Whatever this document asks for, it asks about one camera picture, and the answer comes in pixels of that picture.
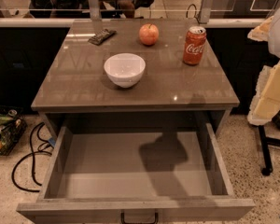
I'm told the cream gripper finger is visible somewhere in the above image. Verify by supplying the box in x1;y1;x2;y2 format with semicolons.
247;16;273;42
247;61;280;126

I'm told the red coke can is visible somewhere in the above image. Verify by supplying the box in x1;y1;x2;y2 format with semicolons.
183;26;206;65

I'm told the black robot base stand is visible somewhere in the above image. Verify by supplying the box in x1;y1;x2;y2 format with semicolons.
258;112;280;176

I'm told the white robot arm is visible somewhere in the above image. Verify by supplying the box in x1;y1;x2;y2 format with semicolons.
247;8;280;126

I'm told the open grey top drawer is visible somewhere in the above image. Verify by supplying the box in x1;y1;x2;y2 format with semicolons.
17;124;255;224

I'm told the grey cabinet with glossy top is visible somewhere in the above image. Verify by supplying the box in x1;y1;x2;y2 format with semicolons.
32;19;239;133

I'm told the red yellow apple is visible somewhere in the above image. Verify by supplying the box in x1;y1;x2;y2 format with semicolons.
139;23;159;46

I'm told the white ceramic bowl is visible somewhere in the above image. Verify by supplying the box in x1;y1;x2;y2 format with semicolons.
104;53;146;88

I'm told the dark snack bar wrapper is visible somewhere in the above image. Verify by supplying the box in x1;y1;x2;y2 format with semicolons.
89;29;117;46

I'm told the person seated in background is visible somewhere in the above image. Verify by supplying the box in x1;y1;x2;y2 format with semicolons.
29;0;89;18

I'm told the black drawer handle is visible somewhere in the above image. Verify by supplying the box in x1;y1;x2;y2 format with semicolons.
120;212;159;224

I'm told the black floor cable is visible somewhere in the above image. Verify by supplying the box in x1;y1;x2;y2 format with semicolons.
11;121;54;193

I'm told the black wire basket with items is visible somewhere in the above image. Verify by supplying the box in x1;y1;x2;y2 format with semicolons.
0;109;27;156

